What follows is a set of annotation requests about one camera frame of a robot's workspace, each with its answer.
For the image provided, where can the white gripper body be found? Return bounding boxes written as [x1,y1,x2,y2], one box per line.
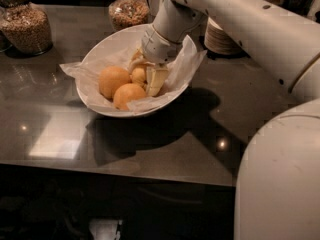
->
[141,24,182,64]

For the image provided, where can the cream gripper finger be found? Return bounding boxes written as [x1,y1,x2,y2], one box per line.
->
[146,66,169,97]
[128,48,153,73]

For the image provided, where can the orange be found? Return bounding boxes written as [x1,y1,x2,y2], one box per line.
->
[98,66,131,99]
[131,66,147,88]
[113,83,146,110]

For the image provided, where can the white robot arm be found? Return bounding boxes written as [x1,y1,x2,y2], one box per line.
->
[142,0,320,240]

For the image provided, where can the white oval bowl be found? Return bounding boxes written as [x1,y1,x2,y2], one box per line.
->
[75,23,198,119]

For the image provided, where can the right glass cereal jar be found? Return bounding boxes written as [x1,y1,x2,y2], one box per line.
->
[108,0,149,31]

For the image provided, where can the glass cereal jar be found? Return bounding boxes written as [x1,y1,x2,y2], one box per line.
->
[108,0,149,31]
[0,0,53,55]

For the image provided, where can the white paper liner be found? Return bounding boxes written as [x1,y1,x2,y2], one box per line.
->
[59,34,208,114]

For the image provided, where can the tall stack paper bowls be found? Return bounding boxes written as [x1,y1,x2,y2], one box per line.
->
[204,18,242,55]

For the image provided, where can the left glass cereal jar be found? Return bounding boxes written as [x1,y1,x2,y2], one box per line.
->
[0,0,53,55]

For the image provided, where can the glass jar far left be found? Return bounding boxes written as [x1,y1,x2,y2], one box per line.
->
[0,10,12,52]

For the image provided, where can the white object under table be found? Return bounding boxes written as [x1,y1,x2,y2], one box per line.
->
[89,219,123,240]

